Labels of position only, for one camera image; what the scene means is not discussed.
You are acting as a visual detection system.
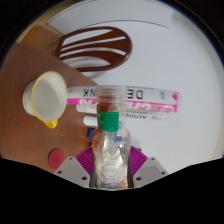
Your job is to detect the dark wooden chair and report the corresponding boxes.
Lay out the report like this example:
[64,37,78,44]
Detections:
[54,26,133,73]

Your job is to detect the flat round red coaster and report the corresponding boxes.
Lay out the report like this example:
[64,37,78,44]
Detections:
[47,148,66,170]

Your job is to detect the clear bottle with green label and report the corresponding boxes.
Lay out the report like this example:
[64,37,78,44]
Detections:
[90,85,132,191]

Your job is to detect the white mug with yellow handle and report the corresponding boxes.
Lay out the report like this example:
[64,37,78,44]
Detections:
[22,70,69,129]

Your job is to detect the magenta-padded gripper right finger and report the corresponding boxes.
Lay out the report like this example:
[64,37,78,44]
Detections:
[128,145,169,188]

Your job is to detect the white door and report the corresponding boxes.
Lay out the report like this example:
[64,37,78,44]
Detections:
[46,4,174,29]

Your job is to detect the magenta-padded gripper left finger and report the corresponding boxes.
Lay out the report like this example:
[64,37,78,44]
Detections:
[53,145,96,188]

